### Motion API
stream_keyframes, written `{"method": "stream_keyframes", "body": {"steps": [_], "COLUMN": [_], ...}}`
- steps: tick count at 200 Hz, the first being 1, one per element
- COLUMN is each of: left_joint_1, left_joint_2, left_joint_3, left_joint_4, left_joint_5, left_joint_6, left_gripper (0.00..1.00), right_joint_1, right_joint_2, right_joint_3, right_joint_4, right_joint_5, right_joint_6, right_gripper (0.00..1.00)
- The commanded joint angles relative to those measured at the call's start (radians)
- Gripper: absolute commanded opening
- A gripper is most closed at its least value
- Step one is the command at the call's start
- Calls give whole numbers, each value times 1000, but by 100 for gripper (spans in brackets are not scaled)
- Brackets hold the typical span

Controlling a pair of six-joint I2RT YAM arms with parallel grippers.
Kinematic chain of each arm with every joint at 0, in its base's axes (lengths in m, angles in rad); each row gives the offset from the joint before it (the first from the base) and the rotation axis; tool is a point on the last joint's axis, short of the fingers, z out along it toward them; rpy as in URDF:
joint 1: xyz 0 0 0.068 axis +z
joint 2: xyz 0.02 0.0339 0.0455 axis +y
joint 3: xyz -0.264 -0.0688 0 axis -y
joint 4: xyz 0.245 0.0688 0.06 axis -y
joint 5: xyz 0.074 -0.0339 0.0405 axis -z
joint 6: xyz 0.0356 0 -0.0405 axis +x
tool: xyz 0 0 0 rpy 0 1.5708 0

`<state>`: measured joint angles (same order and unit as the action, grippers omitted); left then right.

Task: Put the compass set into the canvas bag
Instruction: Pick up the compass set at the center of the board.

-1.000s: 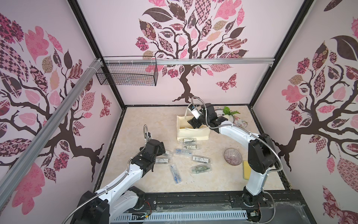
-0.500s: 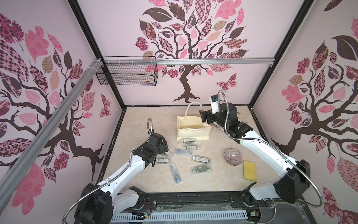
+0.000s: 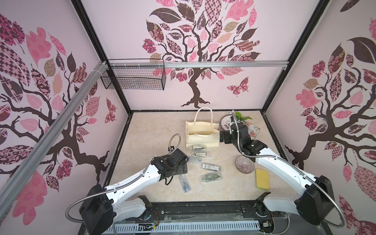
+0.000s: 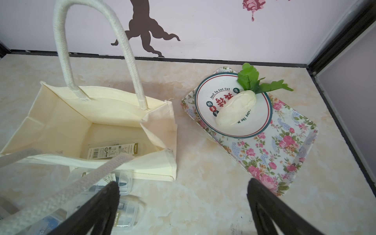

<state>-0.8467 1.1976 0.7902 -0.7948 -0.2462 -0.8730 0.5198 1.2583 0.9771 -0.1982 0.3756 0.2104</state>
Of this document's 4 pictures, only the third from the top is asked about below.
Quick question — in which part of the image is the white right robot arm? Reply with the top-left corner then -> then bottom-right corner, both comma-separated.
220,122 -> 336,225

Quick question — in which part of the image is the blue compass set case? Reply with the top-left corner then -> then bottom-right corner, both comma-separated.
179,174 -> 191,193
189,157 -> 203,165

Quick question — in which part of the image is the purple glass bowl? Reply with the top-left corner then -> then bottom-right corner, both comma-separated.
235,156 -> 255,174

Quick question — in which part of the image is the silver rail back wall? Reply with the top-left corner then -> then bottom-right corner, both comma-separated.
109,61 -> 289,69

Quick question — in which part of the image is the white toy radish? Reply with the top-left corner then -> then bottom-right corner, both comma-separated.
235,111 -> 252,122

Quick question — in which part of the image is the white cable duct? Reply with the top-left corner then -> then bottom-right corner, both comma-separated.
103,220 -> 260,235

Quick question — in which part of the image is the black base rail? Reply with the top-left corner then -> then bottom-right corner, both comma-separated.
85,199 -> 333,235

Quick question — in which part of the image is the yellow sponge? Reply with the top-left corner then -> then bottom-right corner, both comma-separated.
255,168 -> 270,191

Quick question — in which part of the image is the silver rail left wall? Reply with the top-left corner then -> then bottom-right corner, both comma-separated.
1,61 -> 108,218

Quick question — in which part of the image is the green compass set case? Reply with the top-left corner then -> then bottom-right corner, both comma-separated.
200,172 -> 222,183

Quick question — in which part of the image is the white round plate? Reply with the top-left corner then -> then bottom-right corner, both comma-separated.
219,114 -> 233,131

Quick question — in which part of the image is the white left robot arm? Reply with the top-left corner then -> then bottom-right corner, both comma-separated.
79,149 -> 189,235

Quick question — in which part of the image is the silver rail wall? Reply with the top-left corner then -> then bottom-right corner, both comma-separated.
1,61 -> 108,218
109,61 -> 289,69

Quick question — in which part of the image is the labelled compass set case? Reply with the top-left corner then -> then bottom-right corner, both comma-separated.
201,163 -> 222,172

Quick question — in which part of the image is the compass set case near bag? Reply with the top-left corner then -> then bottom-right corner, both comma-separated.
187,145 -> 207,152

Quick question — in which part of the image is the metal conduit cable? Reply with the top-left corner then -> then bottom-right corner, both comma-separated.
65,133 -> 182,224
231,110 -> 347,229

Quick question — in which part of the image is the right metal conduit cable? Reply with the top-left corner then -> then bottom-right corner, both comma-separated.
231,110 -> 347,229

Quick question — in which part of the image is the cream canvas tote bag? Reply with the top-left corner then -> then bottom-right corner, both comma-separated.
185,107 -> 220,148

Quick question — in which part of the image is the black wire basket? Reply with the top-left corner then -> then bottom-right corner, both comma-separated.
101,58 -> 166,91

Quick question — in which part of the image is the floral rectangular tray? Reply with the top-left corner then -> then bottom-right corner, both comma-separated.
246,122 -> 260,140

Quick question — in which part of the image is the left metal conduit cable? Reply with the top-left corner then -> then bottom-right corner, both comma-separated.
65,133 -> 182,224

